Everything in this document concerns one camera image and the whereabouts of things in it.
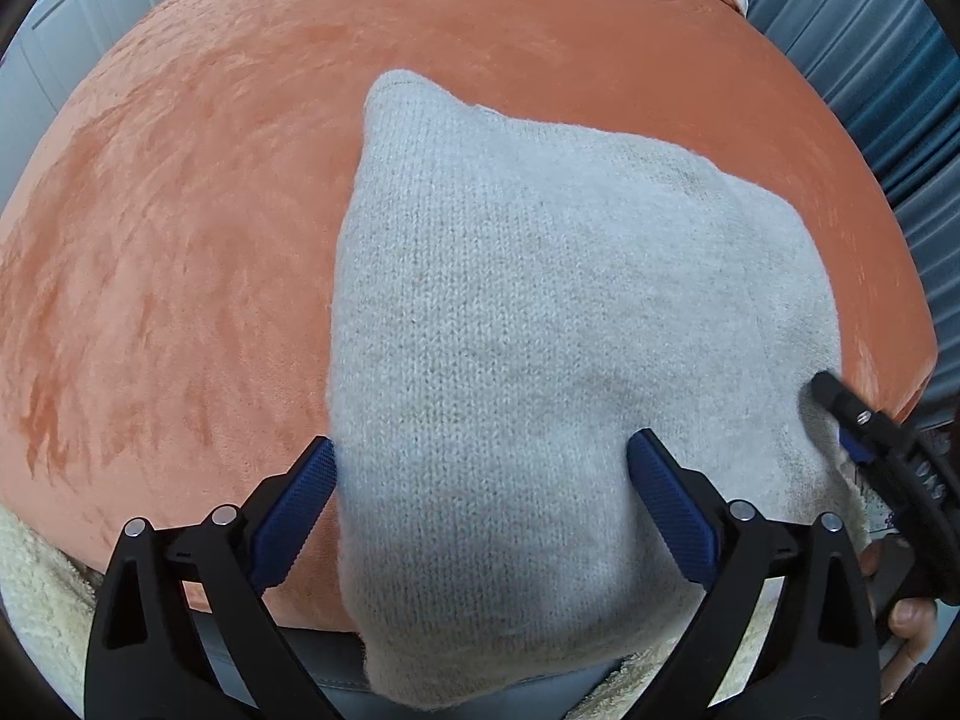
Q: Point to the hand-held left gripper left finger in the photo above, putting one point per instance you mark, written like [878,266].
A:
[296,510]

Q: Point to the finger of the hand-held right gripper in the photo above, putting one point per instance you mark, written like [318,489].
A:
[855,450]
[844,401]

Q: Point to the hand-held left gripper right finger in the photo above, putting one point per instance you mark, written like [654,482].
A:
[671,510]

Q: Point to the grey knitted sweater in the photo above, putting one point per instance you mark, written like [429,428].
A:
[525,315]

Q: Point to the person's right hand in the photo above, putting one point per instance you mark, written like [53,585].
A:
[911,626]

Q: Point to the person's cream fleece garment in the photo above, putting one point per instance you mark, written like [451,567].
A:
[45,600]

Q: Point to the orange plush blanket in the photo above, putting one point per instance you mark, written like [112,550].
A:
[187,240]

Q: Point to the grey-blue curtain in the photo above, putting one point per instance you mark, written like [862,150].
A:
[862,90]

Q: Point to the white wardrobe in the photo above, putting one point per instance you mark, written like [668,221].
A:
[60,37]

